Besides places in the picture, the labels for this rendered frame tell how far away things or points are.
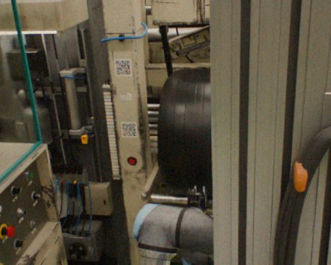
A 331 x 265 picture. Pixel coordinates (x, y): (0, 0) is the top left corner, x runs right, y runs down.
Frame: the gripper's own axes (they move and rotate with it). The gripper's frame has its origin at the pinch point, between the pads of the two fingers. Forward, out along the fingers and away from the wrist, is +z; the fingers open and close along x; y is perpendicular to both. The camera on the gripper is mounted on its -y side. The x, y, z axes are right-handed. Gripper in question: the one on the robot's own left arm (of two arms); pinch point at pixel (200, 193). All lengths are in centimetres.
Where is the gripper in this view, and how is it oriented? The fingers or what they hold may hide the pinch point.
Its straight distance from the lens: 192.5
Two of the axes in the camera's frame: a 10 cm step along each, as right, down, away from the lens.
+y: -0.5, -9.3, -3.7
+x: -9.8, -0.3, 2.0
